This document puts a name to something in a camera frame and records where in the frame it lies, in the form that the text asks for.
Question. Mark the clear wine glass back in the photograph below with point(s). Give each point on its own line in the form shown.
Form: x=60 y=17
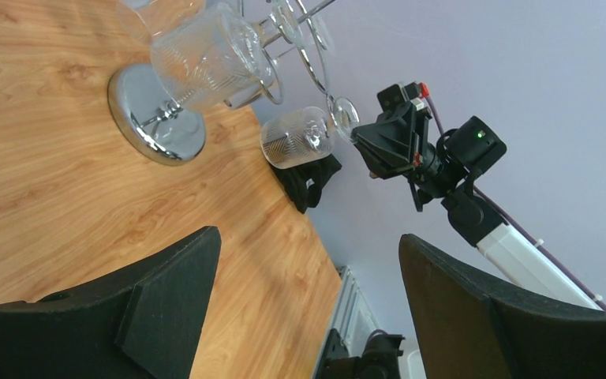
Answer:
x=146 y=21

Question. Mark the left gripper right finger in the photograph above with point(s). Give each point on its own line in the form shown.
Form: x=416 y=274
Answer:
x=471 y=324

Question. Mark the aluminium frame rail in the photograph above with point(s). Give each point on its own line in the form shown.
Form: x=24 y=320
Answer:
x=352 y=316

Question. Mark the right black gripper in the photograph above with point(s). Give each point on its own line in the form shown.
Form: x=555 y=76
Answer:
x=400 y=138

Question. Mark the chrome wine glass rack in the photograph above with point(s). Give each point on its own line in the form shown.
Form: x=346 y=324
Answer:
x=166 y=133

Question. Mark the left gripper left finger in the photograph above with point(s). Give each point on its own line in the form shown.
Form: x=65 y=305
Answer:
x=141 y=321

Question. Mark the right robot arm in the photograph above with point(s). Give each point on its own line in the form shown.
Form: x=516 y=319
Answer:
x=469 y=151

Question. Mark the black cloth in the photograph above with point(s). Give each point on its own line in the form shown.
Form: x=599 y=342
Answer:
x=304 y=184

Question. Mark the clear wine glass left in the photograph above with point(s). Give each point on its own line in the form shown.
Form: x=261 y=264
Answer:
x=218 y=54

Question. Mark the patterned clear wine glass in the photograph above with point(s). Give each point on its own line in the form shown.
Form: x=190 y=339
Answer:
x=308 y=134

